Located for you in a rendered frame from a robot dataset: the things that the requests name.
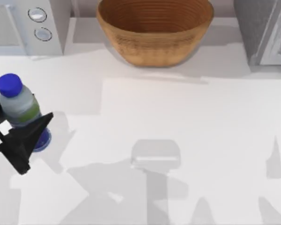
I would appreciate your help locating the clear bottle with blue cap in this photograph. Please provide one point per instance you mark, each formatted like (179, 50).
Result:
(17, 103)

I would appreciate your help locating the round grey microwave knob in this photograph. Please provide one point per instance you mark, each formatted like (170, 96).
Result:
(37, 14)
(43, 34)

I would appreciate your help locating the brown woven basket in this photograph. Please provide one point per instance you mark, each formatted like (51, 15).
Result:
(154, 47)

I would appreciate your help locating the pale microwave oven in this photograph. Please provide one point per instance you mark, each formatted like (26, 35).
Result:
(58, 28)

